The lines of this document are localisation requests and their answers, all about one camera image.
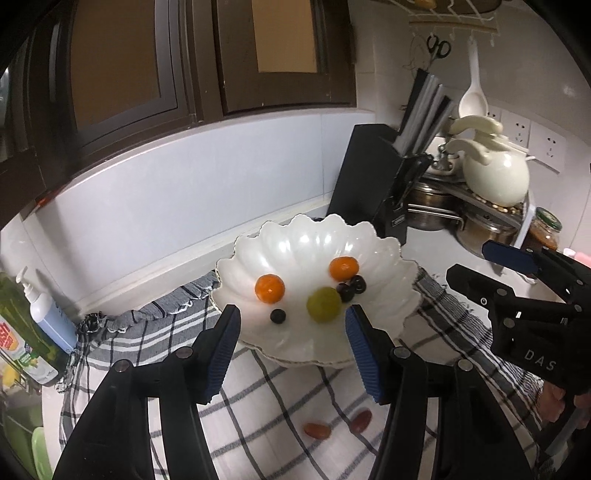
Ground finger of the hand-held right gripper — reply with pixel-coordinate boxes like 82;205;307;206
481;240;591;305
445;264;516;320

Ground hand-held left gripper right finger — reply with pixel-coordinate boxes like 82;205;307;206
344;305;525;480

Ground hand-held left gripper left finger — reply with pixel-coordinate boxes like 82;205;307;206
53;304;242;480

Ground green plum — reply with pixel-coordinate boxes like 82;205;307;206
307;287;343;322

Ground orange mandarin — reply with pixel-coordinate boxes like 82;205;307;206
329;257;360;280
255;274;286;304

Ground white scalloped bowl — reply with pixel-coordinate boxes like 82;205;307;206
210;213;426;367

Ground person's right hand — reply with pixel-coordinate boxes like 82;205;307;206
538;385;571;423

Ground steel cooking pot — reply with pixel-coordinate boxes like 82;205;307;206
455;203;525;259
406;182;462;232

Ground steel pots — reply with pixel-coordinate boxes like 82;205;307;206
425;173;539;252

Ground glass jar of sauce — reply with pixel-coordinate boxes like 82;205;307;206
526;208;563;252

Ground cream ceramic pot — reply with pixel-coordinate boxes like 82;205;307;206
445;115;532;207

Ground black and white checkered cloth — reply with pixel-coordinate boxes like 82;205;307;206
58;270;555;480

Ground black knife block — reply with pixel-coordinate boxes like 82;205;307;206
327;124;435;245

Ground white ladle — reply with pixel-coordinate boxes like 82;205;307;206
457;39;488;118

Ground blue pump bottle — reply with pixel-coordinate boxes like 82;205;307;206
16;267;78;355

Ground green dish soap bottle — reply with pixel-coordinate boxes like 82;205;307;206
0;272;61;387

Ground green plastic board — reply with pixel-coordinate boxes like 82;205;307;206
30;427;54;480

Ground yellow sponge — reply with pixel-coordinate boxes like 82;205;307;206
0;364;21;393

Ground hanging black scissors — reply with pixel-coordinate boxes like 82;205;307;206
426;33;452;60

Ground brown panel cabinet door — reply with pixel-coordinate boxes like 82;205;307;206
187;0;358;123
23;0;204;185

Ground steel handled knife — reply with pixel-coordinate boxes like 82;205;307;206
418;95;457;155
399;68;432;148
406;76;446;153

